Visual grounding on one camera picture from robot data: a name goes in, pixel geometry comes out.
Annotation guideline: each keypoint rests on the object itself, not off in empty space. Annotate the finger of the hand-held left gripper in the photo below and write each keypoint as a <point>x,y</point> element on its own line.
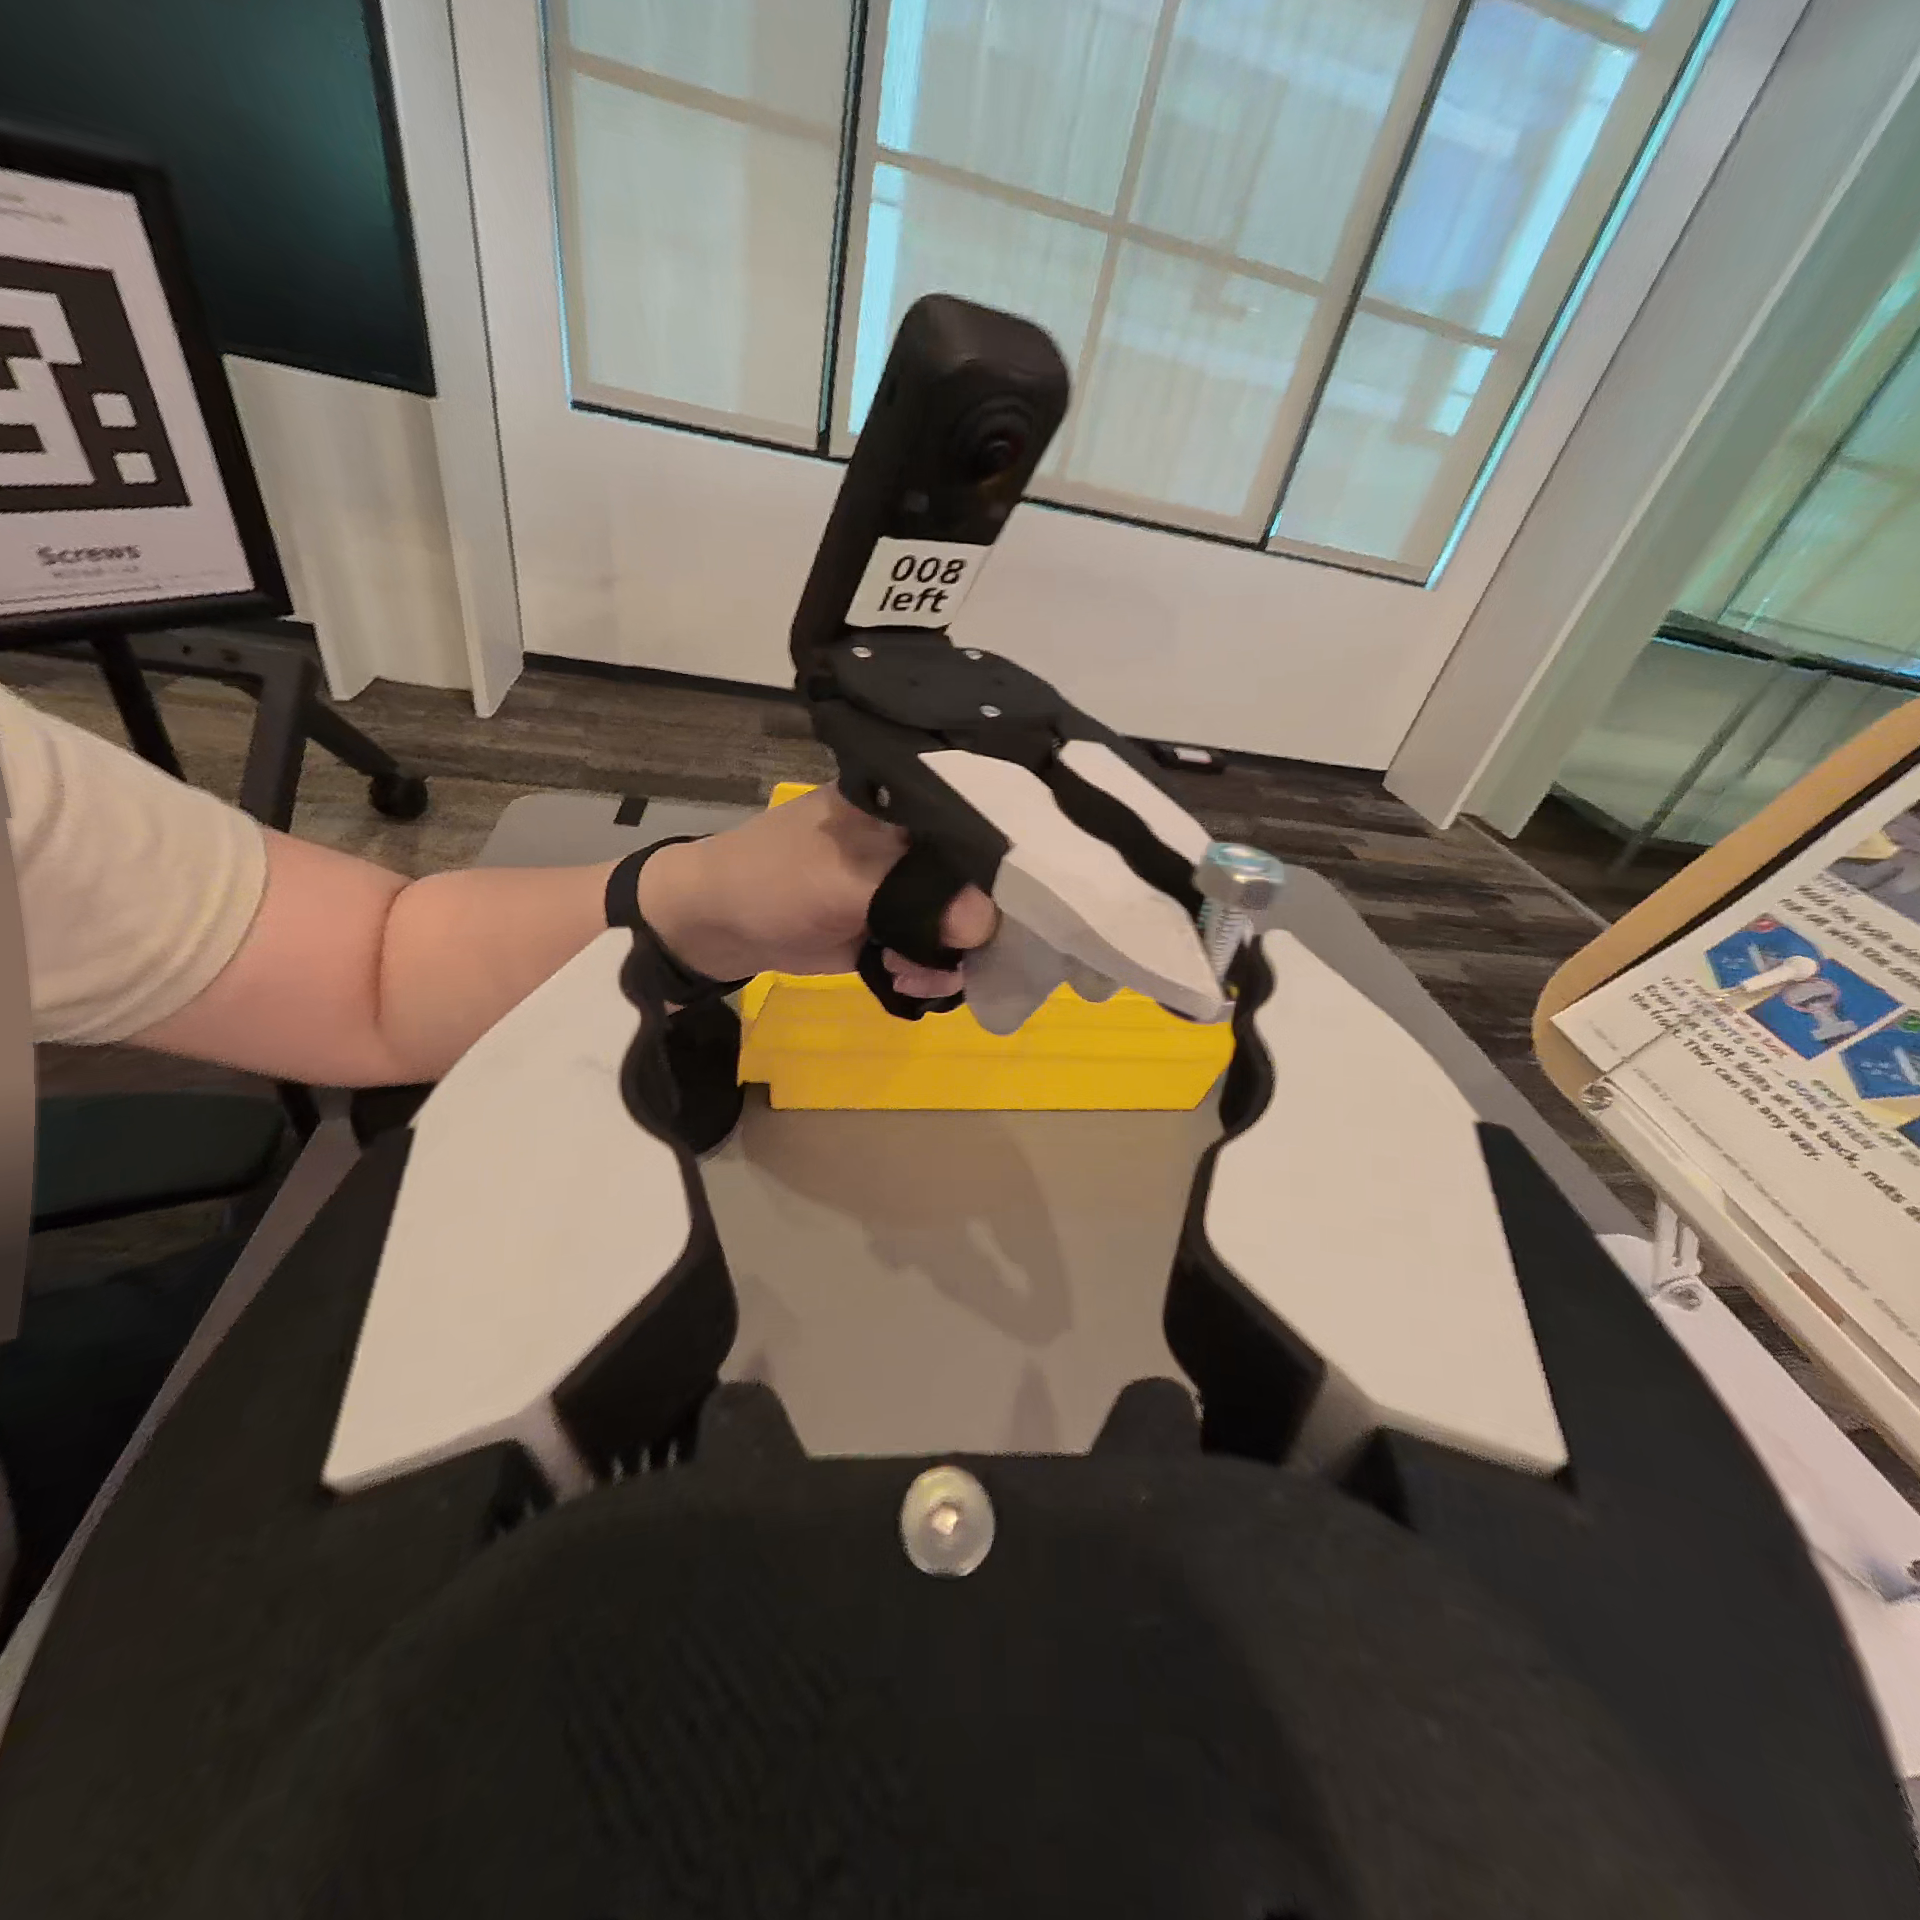
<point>1138,819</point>
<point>1065,901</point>

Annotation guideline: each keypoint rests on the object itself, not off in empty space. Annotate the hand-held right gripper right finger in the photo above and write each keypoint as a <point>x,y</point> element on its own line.
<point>1380,1246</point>

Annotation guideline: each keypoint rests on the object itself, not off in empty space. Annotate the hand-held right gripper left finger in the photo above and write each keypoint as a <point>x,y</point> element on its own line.
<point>507,1246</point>

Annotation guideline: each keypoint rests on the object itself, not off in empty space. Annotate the silver hex nut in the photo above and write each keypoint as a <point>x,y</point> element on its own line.
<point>1239,874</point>

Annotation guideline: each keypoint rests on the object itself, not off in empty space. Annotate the silver hex bolt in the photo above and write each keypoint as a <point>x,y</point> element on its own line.
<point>1229,956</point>

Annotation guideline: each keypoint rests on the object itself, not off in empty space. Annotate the yellow plastic bin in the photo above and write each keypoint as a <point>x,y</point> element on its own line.
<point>973,1067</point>

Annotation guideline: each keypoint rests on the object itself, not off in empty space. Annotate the person's left forearm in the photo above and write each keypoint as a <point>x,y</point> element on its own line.
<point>451,974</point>

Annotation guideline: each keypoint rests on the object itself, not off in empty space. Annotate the person's left hand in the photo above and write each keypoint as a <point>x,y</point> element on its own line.
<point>768,901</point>

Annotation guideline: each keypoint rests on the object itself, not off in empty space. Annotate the small black floor box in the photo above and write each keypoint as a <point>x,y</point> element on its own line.
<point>1188,755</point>

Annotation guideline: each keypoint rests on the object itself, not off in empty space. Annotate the dark chair armrest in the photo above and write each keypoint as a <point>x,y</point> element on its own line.
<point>148,1158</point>

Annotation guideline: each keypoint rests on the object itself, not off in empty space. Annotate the instruction sheet board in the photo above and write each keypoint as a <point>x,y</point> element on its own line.
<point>1770,1049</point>

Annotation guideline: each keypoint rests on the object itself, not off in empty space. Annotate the white stand base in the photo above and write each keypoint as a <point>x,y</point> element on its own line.
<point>1799,1443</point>

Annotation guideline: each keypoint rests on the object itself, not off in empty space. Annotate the white framed glass window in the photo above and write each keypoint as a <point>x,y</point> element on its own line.
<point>1200,226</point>

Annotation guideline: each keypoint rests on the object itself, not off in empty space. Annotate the black framed floor sign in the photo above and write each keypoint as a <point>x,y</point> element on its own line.
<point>87,424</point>

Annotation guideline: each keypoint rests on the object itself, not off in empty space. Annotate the dark wall screen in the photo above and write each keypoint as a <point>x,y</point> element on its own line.
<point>224,148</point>

